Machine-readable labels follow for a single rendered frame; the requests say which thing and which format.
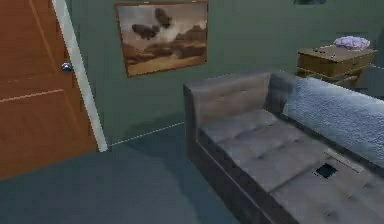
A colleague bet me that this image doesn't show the pale blue blanket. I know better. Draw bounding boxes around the pale blue blanket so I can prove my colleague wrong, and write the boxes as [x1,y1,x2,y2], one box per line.
[281,77,384,169]

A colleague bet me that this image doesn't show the light wooden side table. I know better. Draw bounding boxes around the light wooden side table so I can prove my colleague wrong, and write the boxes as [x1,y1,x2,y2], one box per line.
[296,44,379,89]

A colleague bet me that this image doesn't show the pale purple crumpled cloth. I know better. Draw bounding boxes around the pale purple crumpled cloth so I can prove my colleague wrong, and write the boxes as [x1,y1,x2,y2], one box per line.
[333,35,371,51]

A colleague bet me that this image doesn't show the dark framed wall picture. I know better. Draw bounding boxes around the dark framed wall picture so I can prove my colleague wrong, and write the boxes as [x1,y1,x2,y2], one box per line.
[293,0,327,6]

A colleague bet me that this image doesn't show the orange wooden room door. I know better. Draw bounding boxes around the orange wooden room door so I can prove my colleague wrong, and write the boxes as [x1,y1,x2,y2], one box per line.
[0,0,109,182]

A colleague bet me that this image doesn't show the silver round door knob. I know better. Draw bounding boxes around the silver round door knob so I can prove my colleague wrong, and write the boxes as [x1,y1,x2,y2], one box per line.
[61,61,75,74]

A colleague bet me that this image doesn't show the grey sofa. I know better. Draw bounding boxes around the grey sofa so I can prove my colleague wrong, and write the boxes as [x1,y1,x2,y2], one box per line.
[182,70,384,224]

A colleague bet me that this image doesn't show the small black square object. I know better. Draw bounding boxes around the small black square object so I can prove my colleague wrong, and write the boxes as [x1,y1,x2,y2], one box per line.
[315,162,338,180]

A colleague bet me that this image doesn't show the framed brown landscape picture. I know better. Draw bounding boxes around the framed brown landscape picture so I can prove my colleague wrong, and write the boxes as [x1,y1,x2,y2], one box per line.
[114,0,210,79]

